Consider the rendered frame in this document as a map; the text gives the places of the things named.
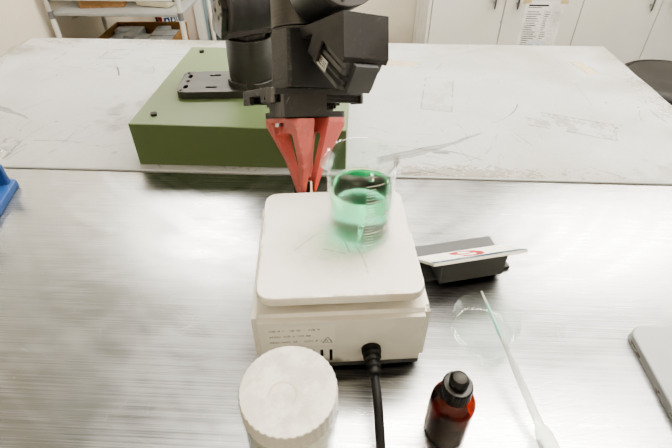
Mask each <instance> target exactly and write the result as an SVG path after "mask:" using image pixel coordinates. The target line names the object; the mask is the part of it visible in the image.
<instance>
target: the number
mask: <svg viewBox="0 0 672 448"><path fill-rule="evenodd" d="M513 249H520V248H512V247H504V246H490V247H483V248H477V249H470V250H463V251H457V252H450V253H443V254H437V255H430V256H423V257H418V258H422V259H425V260H429V261H433V262H435V261H441V260H448V259H454V258H461V257H467V256H474V255H481V254H487V253H494V252H500V251H507V250H513Z"/></svg>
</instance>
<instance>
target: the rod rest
mask: <svg viewBox="0 0 672 448"><path fill-rule="evenodd" d="M18 187H19V184H18V182H17V181H16V179H9V178H8V176H7V174H6V172H5V170H4V168H3V166H2V165H1V164H0V216H1V215H2V213H3V211H4V210H5V208H6V206H7V205H8V203H9V201H10V200H11V198H12V197H13V195H14V193H15V192H16V190H17V188H18Z"/></svg>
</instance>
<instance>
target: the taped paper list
mask: <svg viewBox="0 0 672 448"><path fill-rule="evenodd" d="M523 3H526V5H525V9H524V13H523V17H522V21H521V25H520V30H519V34H518V38H517V42H516V45H537V46H554V42H555V39H556V35H557V32H558V28H559V25H560V21H561V18H562V15H563V11H564V8H565V4H568V3H569V0H561V1H532V0H524V2H523Z"/></svg>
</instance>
